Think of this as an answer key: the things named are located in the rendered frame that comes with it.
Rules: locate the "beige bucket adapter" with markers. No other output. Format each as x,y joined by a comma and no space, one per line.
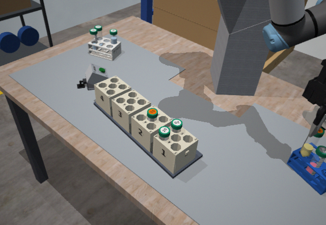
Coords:
177,151
143,130
128,105
109,89

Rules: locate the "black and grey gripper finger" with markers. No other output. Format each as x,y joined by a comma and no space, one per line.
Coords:
315,118
324,125

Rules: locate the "grey bench mat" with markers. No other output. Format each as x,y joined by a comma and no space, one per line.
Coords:
242,178

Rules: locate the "blue tube rack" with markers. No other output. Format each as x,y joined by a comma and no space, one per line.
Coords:
299,165

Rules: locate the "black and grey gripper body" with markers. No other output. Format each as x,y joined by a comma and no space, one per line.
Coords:
315,91

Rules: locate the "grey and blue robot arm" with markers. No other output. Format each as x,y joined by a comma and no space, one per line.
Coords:
292,24

